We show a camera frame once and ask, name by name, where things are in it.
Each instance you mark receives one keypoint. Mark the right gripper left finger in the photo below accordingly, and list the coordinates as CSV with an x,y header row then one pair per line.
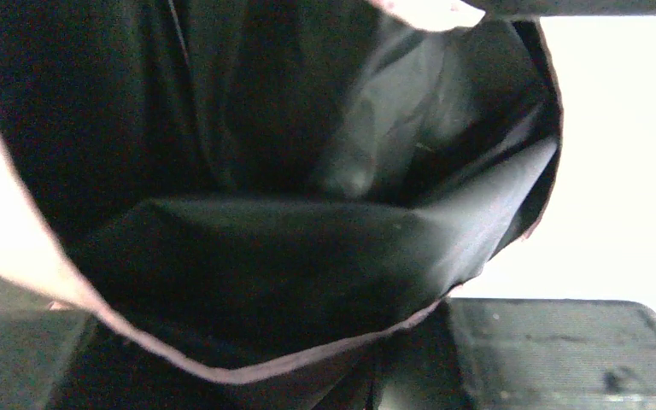
x,y
37,347

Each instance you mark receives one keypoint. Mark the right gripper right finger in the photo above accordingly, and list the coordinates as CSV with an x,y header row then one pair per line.
x,y
481,353

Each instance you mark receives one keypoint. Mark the pink folding umbrella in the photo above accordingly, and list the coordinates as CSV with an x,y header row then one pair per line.
x,y
254,199

